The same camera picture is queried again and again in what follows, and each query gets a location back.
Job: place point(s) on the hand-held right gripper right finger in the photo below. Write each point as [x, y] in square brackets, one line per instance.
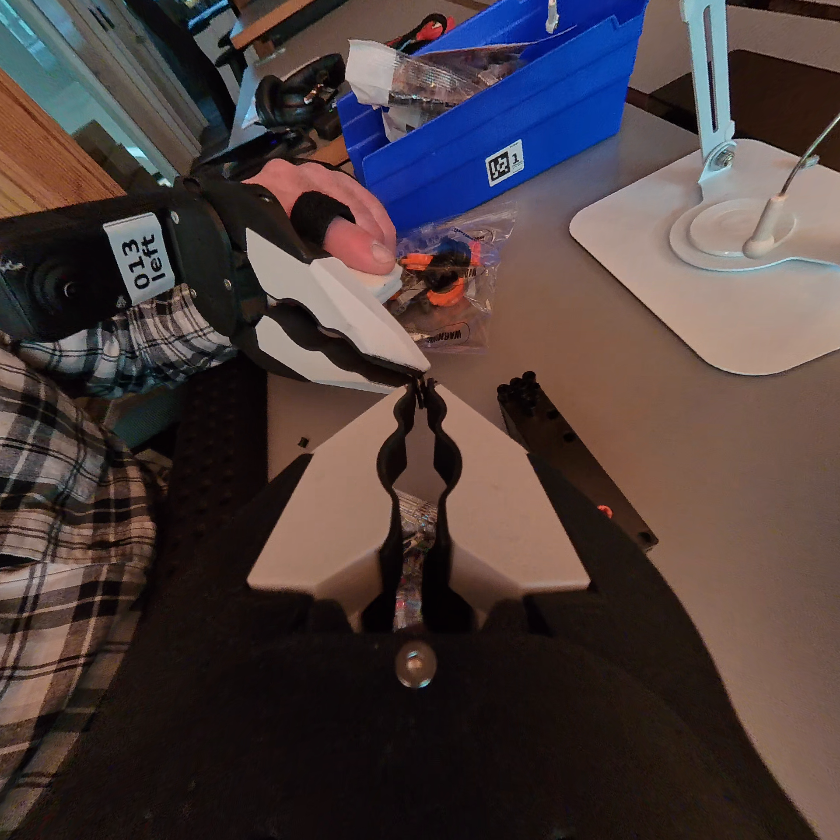
[512, 525]

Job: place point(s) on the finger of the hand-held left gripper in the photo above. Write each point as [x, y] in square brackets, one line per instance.
[295, 354]
[348, 308]

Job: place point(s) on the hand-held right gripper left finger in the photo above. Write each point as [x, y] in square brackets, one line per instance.
[328, 525]

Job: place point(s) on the black battery box block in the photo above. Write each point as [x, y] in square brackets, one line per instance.
[577, 459]

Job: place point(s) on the black connector pin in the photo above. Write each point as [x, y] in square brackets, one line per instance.
[430, 384]

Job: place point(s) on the person's left forearm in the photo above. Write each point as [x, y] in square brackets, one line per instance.
[131, 341]

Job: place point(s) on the grey desk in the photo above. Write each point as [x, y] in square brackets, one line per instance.
[623, 407]

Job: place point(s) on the person's left hand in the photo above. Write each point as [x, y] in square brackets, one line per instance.
[367, 223]

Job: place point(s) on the small clear bag orange parts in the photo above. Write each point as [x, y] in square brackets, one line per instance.
[472, 308]

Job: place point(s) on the black headphones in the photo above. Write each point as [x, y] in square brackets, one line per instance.
[302, 92]

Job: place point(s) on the crumpled white paper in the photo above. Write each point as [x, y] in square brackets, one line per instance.
[374, 72]

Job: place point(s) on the blue plastic bin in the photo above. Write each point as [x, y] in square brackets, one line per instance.
[525, 131]

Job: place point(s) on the clear bag dark parts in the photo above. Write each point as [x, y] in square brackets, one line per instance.
[453, 69]

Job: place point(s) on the person's plaid shirt torso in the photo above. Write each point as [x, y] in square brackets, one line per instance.
[65, 525]

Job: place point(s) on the long wooden table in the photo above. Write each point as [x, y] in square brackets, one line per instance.
[282, 26]

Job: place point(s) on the red and black object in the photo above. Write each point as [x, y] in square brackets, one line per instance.
[426, 29]

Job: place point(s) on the white book stand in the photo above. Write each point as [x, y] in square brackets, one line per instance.
[722, 315]

